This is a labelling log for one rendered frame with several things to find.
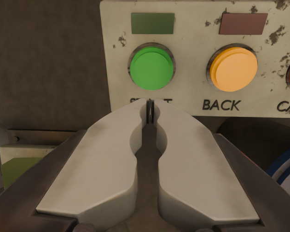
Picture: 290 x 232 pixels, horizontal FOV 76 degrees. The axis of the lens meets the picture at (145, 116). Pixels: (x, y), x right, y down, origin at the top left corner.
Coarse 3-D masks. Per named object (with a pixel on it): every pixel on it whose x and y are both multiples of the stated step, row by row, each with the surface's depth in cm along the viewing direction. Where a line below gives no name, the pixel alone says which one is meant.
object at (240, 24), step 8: (224, 16) 15; (232, 16) 15; (240, 16) 15; (248, 16) 15; (256, 16) 15; (264, 16) 15; (224, 24) 15; (232, 24) 15; (240, 24) 15; (248, 24) 15; (256, 24) 15; (264, 24) 15; (224, 32) 16; (232, 32) 16; (240, 32) 16; (248, 32) 16; (256, 32) 16
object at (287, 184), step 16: (224, 128) 75; (240, 128) 66; (256, 128) 60; (272, 128) 56; (288, 128) 55; (240, 144) 60; (256, 144) 54; (272, 144) 49; (288, 144) 46; (256, 160) 50; (272, 160) 46; (288, 160) 38; (272, 176) 39; (288, 176) 38; (288, 192) 38
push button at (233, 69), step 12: (240, 48) 16; (216, 60) 16; (228, 60) 16; (240, 60) 16; (252, 60) 16; (216, 72) 17; (228, 72) 17; (240, 72) 17; (252, 72) 17; (216, 84) 18; (228, 84) 17; (240, 84) 17
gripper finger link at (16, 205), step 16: (64, 144) 8; (48, 160) 7; (64, 160) 7; (32, 176) 6; (48, 176) 6; (16, 192) 6; (32, 192) 6; (0, 208) 5; (16, 208) 5; (32, 208) 5; (0, 224) 5; (16, 224) 5; (32, 224) 5; (48, 224) 5; (64, 224) 5
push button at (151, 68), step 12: (144, 48) 16; (156, 48) 16; (132, 60) 17; (144, 60) 16; (156, 60) 16; (168, 60) 17; (132, 72) 17; (144, 72) 17; (156, 72) 17; (168, 72) 17; (144, 84) 18; (156, 84) 18
